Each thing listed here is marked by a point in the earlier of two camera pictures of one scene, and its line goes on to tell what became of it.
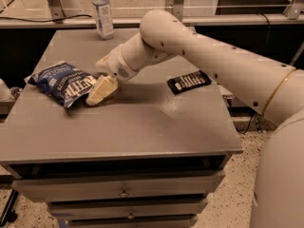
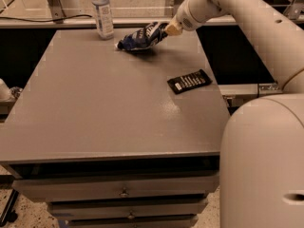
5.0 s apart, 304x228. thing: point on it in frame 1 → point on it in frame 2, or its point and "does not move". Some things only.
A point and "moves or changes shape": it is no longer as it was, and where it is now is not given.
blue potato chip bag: x=62 y=83 moves or changes shape
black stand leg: x=9 y=215 does not move
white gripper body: x=114 y=65 → x=183 y=20
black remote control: x=183 y=83 does not move
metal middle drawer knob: x=131 y=216 does not move
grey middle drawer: x=115 y=209 does not move
